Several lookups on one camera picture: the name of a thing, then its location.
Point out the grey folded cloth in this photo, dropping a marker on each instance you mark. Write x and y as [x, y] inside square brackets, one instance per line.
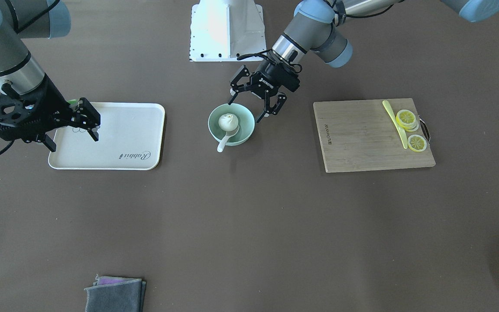
[115, 294]

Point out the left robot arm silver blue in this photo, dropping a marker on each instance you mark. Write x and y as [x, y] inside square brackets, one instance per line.
[414, 43]

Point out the yellow plastic knife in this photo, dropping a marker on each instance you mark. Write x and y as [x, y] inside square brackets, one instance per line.
[403, 137]

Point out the lemon slice stack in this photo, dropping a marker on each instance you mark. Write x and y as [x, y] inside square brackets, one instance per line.
[407, 120]

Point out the wooden cutting board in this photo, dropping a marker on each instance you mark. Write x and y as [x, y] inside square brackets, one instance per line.
[359, 135]

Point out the white ceramic spoon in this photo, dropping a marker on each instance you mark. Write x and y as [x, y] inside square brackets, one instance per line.
[226, 137]

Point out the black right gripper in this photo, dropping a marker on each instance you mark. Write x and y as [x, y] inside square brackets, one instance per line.
[54, 100]

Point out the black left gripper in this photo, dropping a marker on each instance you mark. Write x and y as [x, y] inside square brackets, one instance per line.
[271, 82]

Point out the single lemon slice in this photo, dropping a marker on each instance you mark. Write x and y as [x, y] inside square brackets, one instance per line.
[417, 143]

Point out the white rectangular tray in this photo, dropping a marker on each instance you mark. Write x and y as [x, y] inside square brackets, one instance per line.
[129, 139]

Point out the mint green bowl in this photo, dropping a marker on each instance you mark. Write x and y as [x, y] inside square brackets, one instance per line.
[246, 122]

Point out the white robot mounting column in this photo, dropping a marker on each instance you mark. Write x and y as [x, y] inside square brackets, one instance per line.
[223, 30]

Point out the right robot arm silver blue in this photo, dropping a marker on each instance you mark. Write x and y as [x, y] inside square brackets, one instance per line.
[21, 19]

